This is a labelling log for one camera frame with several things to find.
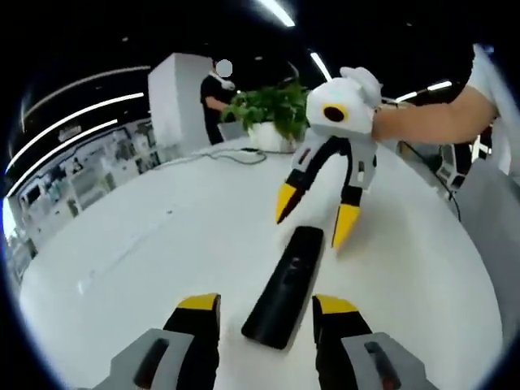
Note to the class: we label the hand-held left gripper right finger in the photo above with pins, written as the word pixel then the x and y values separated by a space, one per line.
pixel 337 349

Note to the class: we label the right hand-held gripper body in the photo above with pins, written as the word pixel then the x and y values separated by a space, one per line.
pixel 353 97

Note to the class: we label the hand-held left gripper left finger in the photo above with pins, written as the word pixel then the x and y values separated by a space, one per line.
pixel 195 345

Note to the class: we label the black remote control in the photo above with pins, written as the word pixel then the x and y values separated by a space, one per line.
pixel 288 284

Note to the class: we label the ceiling light strip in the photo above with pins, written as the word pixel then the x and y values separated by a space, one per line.
pixel 61 140
pixel 321 67
pixel 89 103
pixel 278 12
pixel 422 91

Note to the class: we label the white planter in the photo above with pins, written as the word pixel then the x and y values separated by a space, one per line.
pixel 266 136

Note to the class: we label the green potted plant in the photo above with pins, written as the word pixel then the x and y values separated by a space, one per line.
pixel 276 105

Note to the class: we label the white square pillar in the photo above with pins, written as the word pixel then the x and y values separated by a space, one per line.
pixel 174 105

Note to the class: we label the blue white wall display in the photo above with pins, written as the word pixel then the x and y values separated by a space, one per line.
pixel 93 174

